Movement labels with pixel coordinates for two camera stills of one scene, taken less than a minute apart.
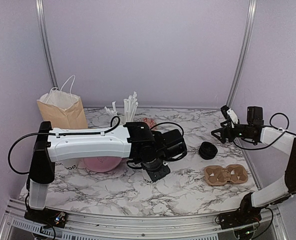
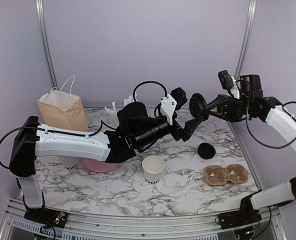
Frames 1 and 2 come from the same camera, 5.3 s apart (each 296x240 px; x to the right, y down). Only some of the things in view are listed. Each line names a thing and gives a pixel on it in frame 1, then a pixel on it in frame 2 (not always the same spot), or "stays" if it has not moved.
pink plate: [101, 165] stays
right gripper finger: [221, 137] → [217, 102]
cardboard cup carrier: [216, 175] stays
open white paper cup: [70, 164] stays
